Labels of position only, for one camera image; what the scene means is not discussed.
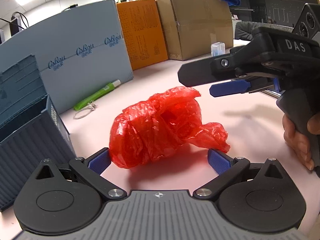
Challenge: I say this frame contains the red plastic bag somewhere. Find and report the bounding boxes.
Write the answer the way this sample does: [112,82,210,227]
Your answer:
[109,86,230,169]

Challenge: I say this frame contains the person right hand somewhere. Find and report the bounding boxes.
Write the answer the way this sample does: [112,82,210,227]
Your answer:
[282,113,320,171]

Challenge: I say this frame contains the clear box blue items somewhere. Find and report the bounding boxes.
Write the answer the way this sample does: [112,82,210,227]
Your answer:
[210,42,226,57]

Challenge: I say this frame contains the black leather sofa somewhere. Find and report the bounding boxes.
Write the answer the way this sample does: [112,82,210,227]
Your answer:
[234,21,293,41]

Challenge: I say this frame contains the brown cardboard box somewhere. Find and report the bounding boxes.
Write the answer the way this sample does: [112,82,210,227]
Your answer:
[156,0,233,61]

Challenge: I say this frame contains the white rubber band loop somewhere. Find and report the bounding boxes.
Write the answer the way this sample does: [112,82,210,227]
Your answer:
[73,102,97,120]

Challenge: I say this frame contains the green tube white cap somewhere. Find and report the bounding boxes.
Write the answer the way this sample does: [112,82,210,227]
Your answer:
[73,80,121,111]

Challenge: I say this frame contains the blue container storage box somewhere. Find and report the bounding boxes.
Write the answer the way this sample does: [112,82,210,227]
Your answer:
[1,55,75,211]

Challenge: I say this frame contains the orange cardboard box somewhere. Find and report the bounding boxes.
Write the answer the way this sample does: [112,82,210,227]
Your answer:
[117,0,168,70]

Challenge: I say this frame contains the large blue-grey Cobou carton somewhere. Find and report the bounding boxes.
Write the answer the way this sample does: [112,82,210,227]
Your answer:
[1,0,133,113]

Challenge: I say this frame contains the black power adapter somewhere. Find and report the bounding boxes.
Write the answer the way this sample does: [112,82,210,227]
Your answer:
[1,11,29,36]

